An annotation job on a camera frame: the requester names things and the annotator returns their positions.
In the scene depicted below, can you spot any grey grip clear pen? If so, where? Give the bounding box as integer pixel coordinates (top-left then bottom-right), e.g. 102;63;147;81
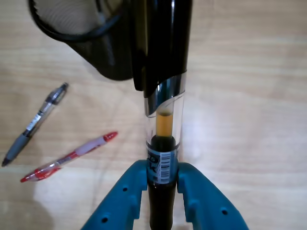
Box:
1;82;70;168

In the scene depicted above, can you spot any thick black chrome-tip pen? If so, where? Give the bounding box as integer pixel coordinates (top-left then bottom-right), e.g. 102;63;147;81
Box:
130;0;193;230

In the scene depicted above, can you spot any black mesh pen holder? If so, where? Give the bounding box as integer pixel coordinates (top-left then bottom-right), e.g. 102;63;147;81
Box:
28;0;134;81

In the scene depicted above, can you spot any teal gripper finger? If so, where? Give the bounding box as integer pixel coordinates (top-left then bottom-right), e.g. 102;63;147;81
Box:
177;162;250;230
83;160;148;230

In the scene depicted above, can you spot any red gel pen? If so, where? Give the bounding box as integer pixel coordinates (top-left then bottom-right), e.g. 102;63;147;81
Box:
20;131;118;184

